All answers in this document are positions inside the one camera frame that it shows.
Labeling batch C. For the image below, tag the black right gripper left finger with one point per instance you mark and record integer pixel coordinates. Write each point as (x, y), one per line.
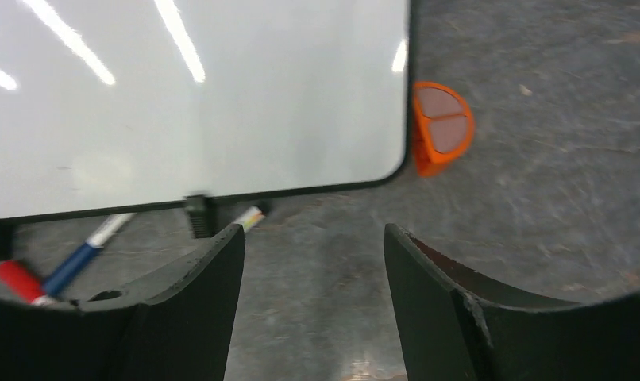
(175, 323)

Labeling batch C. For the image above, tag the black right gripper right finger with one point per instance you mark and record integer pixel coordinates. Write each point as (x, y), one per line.
(455, 323)

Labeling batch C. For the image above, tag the white whiteboard black frame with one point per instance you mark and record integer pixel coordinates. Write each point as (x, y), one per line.
(115, 106)

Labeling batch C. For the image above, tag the blue whiteboard marker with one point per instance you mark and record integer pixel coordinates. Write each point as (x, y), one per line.
(67, 271)

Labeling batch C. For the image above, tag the black whiteboard marker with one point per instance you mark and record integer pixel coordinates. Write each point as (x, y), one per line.
(253, 216)

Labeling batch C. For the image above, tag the red whiteboard marker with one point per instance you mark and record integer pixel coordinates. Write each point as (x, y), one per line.
(24, 284)

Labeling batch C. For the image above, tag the orange semicircle toy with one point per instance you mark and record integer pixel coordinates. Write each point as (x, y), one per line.
(444, 127)

